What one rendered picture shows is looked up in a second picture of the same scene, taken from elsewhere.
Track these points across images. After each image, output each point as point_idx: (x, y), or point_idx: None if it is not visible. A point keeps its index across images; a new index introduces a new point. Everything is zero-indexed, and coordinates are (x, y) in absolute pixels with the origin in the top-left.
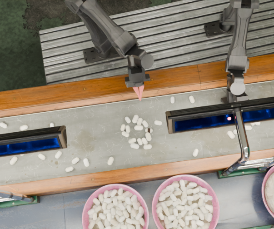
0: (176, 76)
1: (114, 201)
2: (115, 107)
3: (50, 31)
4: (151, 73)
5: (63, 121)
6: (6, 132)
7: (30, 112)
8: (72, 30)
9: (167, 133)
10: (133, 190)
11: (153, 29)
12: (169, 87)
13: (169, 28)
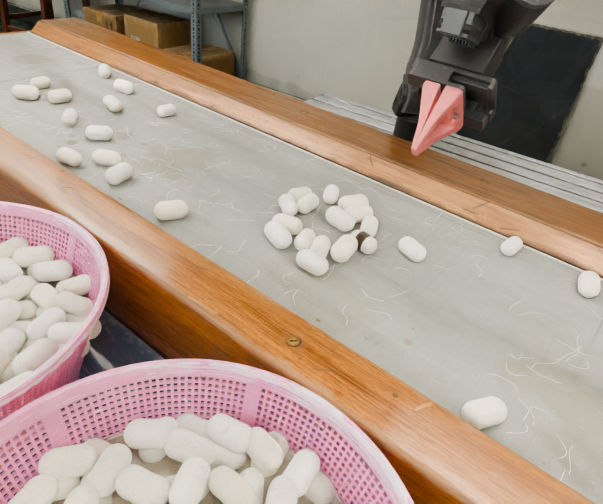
0: (569, 214)
1: (9, 282)
2: (329, 171)
3: (341, 100)
4: (493, 176)
5: (197, 123)
6: (91, 80)
7: (167, 88)
8: (379, 115)
9: (415, 292)
10: (102, 287)
11: (550, 189)
12: (527, 215)
13: (595, 206)
